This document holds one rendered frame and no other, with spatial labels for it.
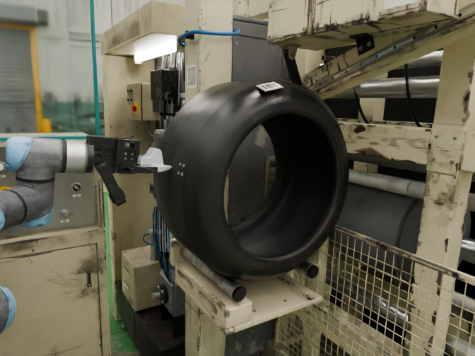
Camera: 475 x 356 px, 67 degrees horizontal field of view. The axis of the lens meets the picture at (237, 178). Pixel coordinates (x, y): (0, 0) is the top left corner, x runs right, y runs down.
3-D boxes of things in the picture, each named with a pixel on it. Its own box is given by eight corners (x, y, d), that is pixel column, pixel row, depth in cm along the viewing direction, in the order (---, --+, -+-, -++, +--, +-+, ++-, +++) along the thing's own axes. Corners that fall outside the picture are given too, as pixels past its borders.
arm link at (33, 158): (5, 169, 79) (6, 131, 77) (61, 171, 85) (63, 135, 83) (5, 179, 72) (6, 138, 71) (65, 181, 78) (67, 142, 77)
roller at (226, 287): (194, 253, 130) (183, 258, 128) (191, 243, 129) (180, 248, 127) (248, 297, 102) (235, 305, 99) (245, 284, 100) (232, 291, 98)
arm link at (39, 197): (-9, 229, 74) (-8, 178, 72) (29, 214, 85) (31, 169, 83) (26, 237, 73) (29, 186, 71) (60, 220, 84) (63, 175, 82)
